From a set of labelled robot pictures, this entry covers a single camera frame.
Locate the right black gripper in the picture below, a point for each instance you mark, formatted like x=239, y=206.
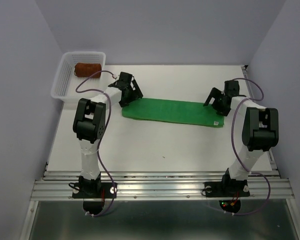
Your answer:
x=214, y=93

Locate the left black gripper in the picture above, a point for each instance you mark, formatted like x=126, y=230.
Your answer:
x=124, y=102

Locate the green microfiber towel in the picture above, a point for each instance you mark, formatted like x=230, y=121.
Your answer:
x=173, y=111

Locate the brown microfiber towel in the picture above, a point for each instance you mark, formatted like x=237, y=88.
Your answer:
x=85, y=70

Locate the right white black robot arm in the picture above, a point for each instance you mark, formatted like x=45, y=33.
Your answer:
x=260, y=130

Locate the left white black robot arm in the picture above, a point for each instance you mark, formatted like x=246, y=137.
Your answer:
x=90, y=124

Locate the white perforated plastic basket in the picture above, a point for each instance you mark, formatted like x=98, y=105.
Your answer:
x=65, y=81

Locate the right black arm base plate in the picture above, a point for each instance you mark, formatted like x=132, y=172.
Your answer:
x=218, y=189

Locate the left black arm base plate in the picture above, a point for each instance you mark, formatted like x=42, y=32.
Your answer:
x=106, y=190

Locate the aluminium extrusion rail frame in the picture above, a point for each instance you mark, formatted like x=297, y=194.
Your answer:
x=160, y=169

